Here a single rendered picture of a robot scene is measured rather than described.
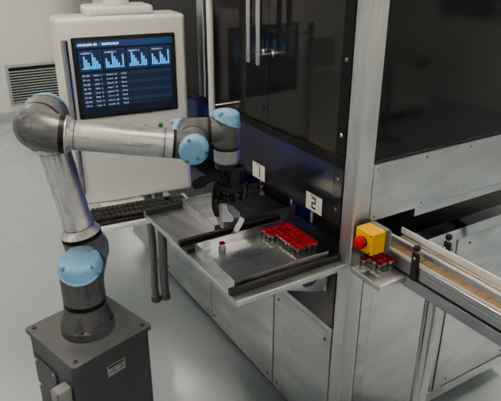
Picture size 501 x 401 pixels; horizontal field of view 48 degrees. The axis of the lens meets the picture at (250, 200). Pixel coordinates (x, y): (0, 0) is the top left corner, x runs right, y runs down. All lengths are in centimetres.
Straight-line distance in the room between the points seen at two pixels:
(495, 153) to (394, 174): 48
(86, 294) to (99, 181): 90
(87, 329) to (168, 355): 123
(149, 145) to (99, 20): 93
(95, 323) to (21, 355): 140
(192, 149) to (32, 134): 38
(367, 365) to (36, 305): 192
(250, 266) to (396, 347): 70
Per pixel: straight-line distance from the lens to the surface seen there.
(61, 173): 162
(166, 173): 249
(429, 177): 191
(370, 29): 157
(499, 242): 239
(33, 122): 147
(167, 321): 307
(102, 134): 144
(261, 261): 180
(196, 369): 275
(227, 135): 157
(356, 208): 172
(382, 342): 212
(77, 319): 165
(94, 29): 228
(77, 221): 167
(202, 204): 219
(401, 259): 179
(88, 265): 158
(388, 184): 178
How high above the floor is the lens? 178
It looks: 24 degrees down
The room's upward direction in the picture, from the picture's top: straight up
